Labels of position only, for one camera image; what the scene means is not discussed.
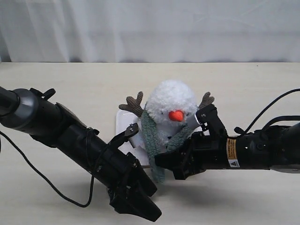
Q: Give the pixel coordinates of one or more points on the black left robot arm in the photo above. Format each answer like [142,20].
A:
[52,124]

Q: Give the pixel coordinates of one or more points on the white plush snowman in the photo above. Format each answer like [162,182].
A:
[167,94]

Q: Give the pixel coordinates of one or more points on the green knitted scarf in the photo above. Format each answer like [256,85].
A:
[161,136]

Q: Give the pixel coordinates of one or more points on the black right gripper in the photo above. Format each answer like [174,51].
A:
[200,153]

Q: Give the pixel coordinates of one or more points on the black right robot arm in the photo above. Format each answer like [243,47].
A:
[273,148]

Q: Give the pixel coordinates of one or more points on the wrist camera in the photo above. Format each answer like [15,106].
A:
[132,134]
[207,118]

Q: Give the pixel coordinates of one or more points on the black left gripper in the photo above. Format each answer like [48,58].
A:
[129,186]

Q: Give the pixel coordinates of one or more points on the white backdrop curtain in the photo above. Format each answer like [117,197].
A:
[156,31]

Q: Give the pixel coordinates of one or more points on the white rectangular tray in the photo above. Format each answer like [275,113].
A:
[173,115]

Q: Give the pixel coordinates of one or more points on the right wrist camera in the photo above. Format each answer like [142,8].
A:
[207,118]

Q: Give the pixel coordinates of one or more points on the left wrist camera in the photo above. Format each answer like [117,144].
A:
[132,134]

